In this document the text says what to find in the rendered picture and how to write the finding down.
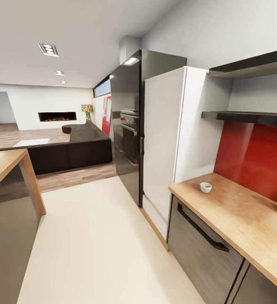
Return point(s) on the coffee cup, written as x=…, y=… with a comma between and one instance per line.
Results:
x=205, y=187

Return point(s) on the countertop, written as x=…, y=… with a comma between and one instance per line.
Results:
x=245, y=219

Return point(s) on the oven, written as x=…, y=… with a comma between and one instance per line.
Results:
x=130, y=131

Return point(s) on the sofa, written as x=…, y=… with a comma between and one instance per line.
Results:
x=76, y=127
x=46, y=158
x=89, y=152
x=88, y=134

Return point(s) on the downlight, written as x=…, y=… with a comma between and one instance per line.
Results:
x=45, y=49

